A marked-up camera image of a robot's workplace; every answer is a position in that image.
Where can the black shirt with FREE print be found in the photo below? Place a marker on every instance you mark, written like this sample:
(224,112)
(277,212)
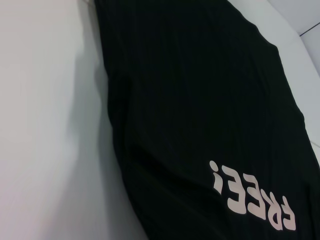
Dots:
(187,100)

